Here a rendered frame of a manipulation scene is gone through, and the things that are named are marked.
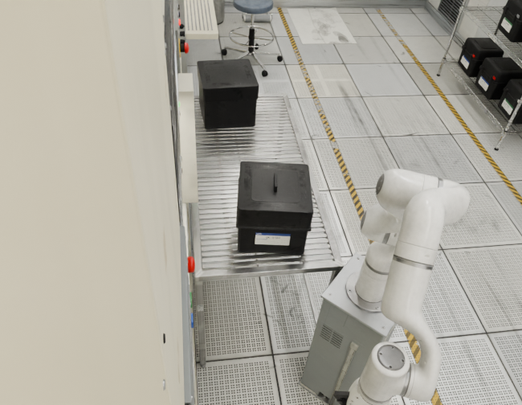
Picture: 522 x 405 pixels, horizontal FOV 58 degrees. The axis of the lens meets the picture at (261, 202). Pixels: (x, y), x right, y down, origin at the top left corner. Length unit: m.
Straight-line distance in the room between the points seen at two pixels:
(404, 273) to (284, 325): 1.63
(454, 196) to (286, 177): 0.86
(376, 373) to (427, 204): 0.38
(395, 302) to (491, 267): 2.24
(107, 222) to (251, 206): 1.63
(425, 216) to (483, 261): 2.25
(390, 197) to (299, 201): 0.65
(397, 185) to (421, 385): 0.47
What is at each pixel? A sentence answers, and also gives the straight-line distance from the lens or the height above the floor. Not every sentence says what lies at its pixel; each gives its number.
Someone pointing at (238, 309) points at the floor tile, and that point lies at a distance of 2.70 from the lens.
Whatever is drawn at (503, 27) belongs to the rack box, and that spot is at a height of 0.73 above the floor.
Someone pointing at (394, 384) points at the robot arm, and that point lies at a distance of 1.15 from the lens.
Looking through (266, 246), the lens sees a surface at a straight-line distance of 1.93.
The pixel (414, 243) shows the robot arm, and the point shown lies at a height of 1.50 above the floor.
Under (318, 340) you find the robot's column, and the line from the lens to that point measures 2.12.
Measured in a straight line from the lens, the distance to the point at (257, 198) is 1.82.
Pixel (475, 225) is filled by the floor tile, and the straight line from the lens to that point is 3.54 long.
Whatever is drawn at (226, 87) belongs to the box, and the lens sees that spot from 2.45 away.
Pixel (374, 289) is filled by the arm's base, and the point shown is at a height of 0.85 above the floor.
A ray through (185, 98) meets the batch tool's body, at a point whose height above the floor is 1.37.
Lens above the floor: 2.27
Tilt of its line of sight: 44 degrees down
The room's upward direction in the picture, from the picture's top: 5 degrees clockwise
